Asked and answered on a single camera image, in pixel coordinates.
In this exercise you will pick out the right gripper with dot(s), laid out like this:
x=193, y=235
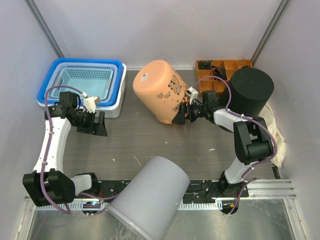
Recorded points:
x=181, y=118

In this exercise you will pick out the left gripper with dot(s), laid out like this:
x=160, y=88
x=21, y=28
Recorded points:
x=88, y=129

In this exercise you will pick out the orange plastic container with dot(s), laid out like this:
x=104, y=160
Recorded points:
x=161, y=89

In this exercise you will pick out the large black container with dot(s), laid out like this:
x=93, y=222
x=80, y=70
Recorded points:
x=250, y=88

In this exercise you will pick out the grey plastic container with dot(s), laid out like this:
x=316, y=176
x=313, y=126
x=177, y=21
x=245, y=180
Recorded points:
x=147, y=205

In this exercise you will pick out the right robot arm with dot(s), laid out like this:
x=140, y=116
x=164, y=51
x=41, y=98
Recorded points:
x=252, y=140

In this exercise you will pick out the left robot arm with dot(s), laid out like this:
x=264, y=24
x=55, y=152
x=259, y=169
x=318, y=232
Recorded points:
x=47, y=185

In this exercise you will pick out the white plastic tub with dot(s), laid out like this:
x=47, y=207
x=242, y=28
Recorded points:
x=115, y=110

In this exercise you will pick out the orange compartment tray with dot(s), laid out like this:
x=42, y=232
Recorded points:
x=222, y=68

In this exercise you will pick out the light blue perforated basket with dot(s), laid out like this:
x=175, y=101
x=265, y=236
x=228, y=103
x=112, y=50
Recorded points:
x=93, y=81

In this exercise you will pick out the black part in tray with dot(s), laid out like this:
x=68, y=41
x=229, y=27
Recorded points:
x=204, y=64

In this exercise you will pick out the blue plastic basket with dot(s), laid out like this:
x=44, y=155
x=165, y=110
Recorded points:
x=43, y=85

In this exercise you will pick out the white translucent basket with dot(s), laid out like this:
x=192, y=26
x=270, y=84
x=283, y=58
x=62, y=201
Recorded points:
x=53, y=80

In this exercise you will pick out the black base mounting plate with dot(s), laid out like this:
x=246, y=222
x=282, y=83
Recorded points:
x=198, y=191

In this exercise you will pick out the cream cloth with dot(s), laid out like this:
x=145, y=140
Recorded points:
x=268, y=115

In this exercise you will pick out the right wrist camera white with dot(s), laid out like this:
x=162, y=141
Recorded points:
x=192, y=94

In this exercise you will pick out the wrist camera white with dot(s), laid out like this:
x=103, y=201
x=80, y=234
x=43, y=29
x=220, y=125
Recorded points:
x=192, y=94
x=90, y=103

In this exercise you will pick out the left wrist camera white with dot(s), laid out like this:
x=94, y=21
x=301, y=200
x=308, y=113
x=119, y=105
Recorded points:
x=90, y=103

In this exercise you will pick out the aluminium rail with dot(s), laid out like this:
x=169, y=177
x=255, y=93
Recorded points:
x=272, y=189

